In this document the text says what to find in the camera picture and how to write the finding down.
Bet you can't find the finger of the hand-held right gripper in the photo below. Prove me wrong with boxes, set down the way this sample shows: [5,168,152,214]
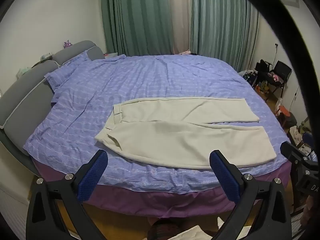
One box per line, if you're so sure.
[280,142,320,172]

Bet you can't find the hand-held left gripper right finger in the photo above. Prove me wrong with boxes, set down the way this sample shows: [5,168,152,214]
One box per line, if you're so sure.
[209,150,293,240]

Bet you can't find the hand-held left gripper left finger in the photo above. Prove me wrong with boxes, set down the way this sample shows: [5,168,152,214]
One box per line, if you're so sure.
[26,149,108,240]

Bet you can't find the cream pants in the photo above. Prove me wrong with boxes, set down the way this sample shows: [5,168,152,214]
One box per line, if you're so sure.
[94,97,277,170]

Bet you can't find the red stool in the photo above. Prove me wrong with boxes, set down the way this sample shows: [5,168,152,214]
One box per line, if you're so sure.
[278,106,291,121]

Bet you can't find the white cloth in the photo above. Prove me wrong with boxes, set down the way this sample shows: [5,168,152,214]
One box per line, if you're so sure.
[172,217,227,240]

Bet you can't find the purple mattress cover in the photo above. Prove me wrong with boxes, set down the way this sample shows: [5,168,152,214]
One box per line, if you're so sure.
[32,160,293,218]

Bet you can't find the black folding chair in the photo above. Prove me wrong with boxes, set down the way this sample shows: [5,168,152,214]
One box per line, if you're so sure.
[271,60,292,98]

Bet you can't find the dark patterned cloth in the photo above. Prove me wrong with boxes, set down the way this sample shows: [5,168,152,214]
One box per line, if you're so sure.
[147,219,182,240]

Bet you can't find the black bag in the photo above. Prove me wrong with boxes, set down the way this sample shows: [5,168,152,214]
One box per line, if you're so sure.
[255,59,273,80]

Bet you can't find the grey padded headboard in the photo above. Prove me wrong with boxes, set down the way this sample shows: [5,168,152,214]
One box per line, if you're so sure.
[0,40,105,155]

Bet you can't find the purple patterned bedsheet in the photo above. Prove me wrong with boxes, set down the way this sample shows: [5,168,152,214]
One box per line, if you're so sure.
[22,54,292,194]

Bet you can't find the green curtain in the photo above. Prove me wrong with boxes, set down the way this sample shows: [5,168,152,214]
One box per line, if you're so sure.
[190,0,260,71]
[100,0,174,55]

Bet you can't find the beige sheer curtain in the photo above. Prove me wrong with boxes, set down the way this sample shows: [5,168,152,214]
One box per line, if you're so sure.
[166,0,193,55]

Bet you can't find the thick black cable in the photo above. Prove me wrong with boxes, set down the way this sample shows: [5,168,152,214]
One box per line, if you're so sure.
[247,0,320,143]

